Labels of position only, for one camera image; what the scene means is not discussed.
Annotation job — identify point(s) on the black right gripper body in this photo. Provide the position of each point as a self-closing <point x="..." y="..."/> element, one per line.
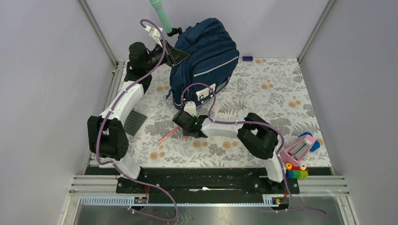
<point x="186" y="132"/>

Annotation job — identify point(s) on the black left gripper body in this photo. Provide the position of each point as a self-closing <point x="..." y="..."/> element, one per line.
<point x="164" y="57"/>

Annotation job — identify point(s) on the navy blue backpack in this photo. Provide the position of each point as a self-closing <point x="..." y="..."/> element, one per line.
<point x="213" y="56"/>

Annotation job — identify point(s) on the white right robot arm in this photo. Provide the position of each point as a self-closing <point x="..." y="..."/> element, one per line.
<point x="261" y="139"/>

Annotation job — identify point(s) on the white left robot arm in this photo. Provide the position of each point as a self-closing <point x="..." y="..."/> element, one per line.
<point x="106" y="134"/>

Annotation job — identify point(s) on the green microphone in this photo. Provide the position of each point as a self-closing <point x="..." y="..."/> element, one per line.
<point x="158" y="6"/>

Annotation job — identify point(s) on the grey studded building baseplate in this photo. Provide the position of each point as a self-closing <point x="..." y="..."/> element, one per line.
<point x="134" y="122"/>

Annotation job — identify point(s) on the small purple block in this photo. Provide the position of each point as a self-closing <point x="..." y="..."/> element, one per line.
<point x="247" y="58"/>

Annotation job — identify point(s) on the pink tape roll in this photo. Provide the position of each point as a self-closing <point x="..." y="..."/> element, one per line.
<point x="295" y="152"/>

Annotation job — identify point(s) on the blue toy block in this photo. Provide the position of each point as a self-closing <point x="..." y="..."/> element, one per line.
<point x="315" y="143"/>

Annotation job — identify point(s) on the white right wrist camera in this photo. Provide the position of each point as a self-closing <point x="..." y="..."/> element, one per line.
<point x="190" y="108"/>

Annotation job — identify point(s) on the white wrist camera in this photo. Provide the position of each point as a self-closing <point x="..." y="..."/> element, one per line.
<point x="155" y="33"/>
<point x="190" y="108"/>

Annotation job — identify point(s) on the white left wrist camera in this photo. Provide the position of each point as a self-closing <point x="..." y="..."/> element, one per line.
<point x="155" y="33"/>

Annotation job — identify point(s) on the aluminium frame rail left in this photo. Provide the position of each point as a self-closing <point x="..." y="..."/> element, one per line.
<point x="115" y="76"/>

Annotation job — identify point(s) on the aluminium frame rail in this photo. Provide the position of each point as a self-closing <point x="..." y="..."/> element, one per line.
<point x="315" y="30"/>
<point x="115" y="76"/>

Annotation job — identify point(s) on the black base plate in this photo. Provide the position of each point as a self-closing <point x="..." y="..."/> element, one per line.
<point x="198" y="185"/>

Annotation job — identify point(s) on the aluminium frame rail right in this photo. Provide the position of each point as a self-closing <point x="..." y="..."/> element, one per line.
<point x="315" y="30"/>

